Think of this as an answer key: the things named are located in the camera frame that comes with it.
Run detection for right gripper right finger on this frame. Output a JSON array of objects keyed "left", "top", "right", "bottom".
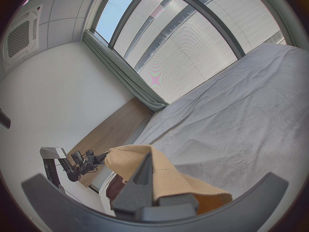
[{"left": 135, "top": 193, "right": 199, "bottom": 223}]

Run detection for bed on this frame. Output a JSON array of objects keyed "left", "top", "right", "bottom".
[{"left": 66, "top": 42, "right": 309, "bottom": 218}]

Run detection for dark brown shorts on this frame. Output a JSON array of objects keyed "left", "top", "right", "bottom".
[{"left": 106, "top": 174, "right": 128, "bottom": 202}]

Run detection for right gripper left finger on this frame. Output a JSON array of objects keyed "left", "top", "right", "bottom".
[{"left": 111, "top": 152, "right": 155, "bottom": 218}]

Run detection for tan shorts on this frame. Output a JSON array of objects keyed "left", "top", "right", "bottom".
[{"left": 105, "top": 145, "right": 233, "bottom": 214}]

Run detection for black cable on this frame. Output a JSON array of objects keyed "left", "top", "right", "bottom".
[{"left": 62, "top": 189, "right": 85, "bottom": 205}]

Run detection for window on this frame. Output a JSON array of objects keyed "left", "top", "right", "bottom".
[{"left": 93, "top": 0, "right": 291, "bottom": 104}]

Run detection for grey-green curtain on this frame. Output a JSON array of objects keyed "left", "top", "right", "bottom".
[{"left": 82, "top": 30, "right": 169, "bottom": 113}]

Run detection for ceiling air conditioner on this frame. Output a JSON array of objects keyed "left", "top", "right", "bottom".
[{"left": 2, "top": 4, "right": 43, "bottom": 66}]

